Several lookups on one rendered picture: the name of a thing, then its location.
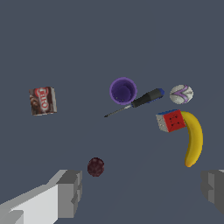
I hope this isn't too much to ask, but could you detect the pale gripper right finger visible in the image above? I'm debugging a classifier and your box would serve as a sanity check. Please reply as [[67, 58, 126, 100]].
[[200, 169, 224, 216]]

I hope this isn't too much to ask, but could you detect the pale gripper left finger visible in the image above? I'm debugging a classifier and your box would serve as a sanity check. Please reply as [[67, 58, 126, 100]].
[[0, 169, 83, 224]]

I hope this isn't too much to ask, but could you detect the yellow banana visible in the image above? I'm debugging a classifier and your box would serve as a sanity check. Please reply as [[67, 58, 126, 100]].
[[179, 110, 204, 168]]

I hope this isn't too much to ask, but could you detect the dark red plum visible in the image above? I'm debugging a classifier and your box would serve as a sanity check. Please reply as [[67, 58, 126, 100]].
[[87, 157, 106, 178]]

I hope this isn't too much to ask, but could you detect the rubiks cube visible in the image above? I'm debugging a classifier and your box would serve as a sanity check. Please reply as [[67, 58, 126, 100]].
[[155, 108, 186, 134]]

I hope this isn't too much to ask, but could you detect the brown pudding box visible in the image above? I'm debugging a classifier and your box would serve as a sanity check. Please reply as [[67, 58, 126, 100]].
[[28, 86, 58, 116]]

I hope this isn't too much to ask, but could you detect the white purple baseball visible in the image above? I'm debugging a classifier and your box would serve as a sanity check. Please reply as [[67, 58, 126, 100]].
[[169, 84, 194, 105]]

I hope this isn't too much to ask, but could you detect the purple cup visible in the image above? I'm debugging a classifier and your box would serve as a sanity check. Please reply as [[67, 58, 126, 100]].
[[109, 77, 138, 106]]

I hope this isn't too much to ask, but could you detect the black blue handled screwdriver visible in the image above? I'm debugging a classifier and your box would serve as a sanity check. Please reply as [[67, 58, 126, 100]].
[[103, 87, 165, 119]]

